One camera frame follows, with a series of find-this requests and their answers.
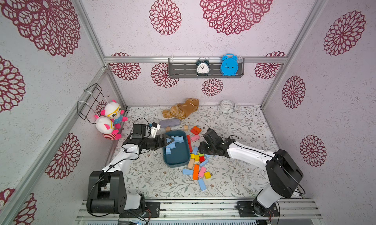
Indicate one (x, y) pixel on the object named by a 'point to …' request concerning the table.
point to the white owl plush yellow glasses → (113, 110)
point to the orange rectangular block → (199, 130)
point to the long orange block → (196, 172)
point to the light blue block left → (187, 171)
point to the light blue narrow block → (204, 162)
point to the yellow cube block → (193, 156)
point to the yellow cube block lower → (197, 158)
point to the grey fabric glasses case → (166, 123)
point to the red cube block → (201, 159)
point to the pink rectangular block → (195, 138)
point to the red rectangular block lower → (190, 147)
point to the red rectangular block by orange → (194, 131)
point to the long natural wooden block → (191, 163)
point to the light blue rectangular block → (172, 145)
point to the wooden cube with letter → (168, 128)
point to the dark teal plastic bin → (179, 156)
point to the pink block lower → (203, 170)
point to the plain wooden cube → (186, 127)
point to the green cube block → (200, 154)
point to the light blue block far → (195, 149)
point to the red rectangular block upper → (189, 140)
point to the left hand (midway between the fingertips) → (168, 142)
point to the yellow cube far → (207, 175)
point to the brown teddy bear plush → (180, 110)
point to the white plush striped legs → (105, 126)
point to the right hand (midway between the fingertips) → (198, 147)
